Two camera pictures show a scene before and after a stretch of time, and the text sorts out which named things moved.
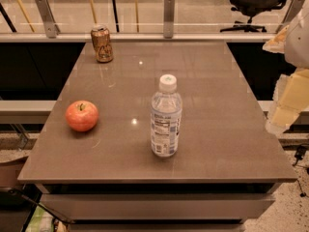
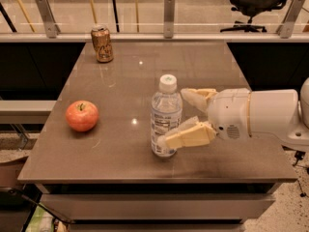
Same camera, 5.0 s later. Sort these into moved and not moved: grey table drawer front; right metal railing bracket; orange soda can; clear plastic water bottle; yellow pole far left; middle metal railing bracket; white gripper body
Moved: white gripper body
Not moved: right metal railing bracket; yellow pole far left; middle metal railing bracket; grey table drawer front; orange soda can; clear plastic water bottle
